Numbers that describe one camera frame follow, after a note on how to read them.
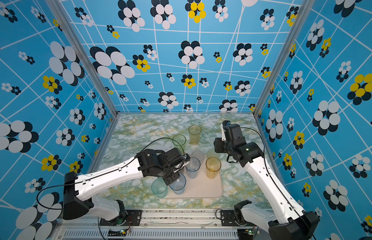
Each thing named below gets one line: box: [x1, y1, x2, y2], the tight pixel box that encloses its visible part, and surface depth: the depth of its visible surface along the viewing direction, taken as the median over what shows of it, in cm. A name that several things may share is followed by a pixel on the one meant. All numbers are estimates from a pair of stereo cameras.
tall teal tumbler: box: [151, 176, 168, 199], surface depth 81 cm
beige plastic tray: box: [166, 157, 223, 198], surface depth 85 cm
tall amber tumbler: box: [205, 156, 222, 179], surface depth 82 cm
